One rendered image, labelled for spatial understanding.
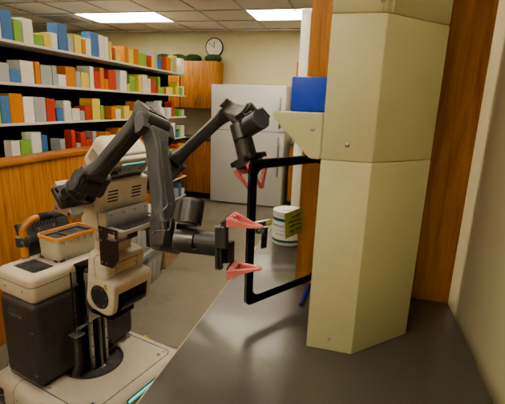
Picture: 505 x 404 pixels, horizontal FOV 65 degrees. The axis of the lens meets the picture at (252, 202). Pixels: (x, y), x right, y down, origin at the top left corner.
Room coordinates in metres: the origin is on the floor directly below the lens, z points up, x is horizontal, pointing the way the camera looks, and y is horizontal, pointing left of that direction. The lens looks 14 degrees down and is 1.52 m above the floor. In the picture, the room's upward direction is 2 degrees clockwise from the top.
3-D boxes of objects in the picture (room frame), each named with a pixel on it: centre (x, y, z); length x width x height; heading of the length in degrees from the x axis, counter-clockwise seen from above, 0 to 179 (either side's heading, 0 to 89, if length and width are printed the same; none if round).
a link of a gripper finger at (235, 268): (0.84, 0.02, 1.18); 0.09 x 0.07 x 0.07; 77
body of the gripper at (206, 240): (0.86, 0.09, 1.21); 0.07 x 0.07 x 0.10; 77
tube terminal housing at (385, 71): (1.00, -0.31, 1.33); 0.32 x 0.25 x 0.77; 166
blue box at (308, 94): (1.13, -0.15, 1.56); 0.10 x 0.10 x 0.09; 76
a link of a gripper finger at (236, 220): (0.84, 0.02, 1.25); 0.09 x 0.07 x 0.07; 77
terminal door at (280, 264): (1.08, -0.10, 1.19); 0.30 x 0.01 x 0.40; 132
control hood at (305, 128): (1.05, -0.13, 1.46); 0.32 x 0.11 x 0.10; 166
